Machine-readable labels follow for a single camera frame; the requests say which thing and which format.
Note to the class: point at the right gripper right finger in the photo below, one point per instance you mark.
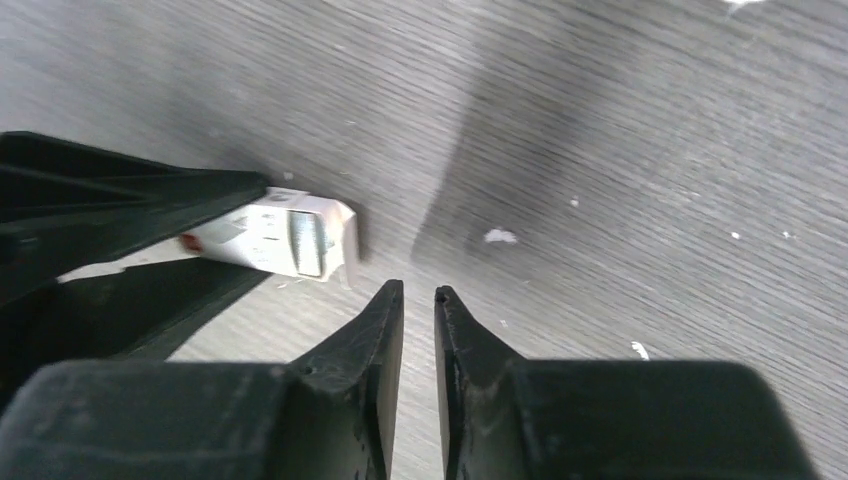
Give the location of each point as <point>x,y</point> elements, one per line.
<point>504,416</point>

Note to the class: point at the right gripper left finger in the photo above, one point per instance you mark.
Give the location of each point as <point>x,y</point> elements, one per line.
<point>329,414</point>

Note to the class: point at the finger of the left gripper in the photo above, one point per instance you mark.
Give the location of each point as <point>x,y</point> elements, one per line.
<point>144,312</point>
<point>65,205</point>

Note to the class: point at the white staple box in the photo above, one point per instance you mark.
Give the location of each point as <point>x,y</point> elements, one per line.
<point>287,232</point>

